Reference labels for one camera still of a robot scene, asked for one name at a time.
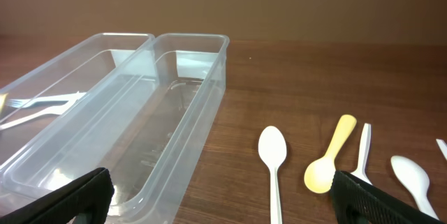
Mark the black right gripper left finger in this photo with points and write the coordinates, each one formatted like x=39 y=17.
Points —
x=85 y=200

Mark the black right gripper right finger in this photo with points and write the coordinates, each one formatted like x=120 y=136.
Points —
x=358 y=202

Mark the white spoon handle up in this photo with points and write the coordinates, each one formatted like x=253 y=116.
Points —
x=365 y=141

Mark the yellow plastic spoon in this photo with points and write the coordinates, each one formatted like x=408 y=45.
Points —
x=320 y=173

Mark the white plastic spoon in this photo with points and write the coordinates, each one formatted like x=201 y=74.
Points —
x=415 y=180
x=272 y=151

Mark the white plastic fork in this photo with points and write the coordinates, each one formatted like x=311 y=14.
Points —
x=55 y=110

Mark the light blue plastic fork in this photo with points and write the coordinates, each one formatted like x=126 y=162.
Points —
x=25 y=103

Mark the yellow plastic fork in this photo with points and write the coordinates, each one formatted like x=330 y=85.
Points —
x=3 y=99

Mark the clear plastic container right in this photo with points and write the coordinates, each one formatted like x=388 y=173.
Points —
x=146 y=122

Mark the clear plastic container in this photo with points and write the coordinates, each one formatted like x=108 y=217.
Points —
x=77 y=69
x=146 y=122

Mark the clear plastic container left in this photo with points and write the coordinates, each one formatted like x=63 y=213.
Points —
x=77 y=69

